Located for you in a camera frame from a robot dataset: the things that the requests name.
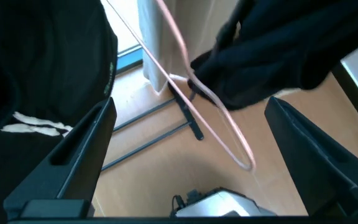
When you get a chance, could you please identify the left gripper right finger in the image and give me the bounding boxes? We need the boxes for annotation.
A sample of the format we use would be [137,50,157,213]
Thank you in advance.
[264,96,358,217]

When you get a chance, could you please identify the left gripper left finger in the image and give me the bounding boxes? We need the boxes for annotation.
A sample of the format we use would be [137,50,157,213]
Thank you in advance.
[3,97,117,218]

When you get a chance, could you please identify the pink clothes hanger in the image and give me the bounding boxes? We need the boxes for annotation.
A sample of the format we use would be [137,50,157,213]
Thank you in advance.
[104,0,257,172]

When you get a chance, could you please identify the black shorts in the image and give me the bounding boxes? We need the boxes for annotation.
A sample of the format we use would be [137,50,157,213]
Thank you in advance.
[0,0,119,224]

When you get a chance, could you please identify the black garment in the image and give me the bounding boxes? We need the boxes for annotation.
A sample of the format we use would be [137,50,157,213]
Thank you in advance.
[187,0,358,110]

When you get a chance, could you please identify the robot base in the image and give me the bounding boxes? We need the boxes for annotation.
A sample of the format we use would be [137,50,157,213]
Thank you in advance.
[170,187,278,218]

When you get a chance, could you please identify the black clothes rack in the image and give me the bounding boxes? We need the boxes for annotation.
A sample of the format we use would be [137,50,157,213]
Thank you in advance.
[101,82,204,172]

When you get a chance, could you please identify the beige curtain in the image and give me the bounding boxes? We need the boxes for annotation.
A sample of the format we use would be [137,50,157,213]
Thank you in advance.
[137,0,241,93]

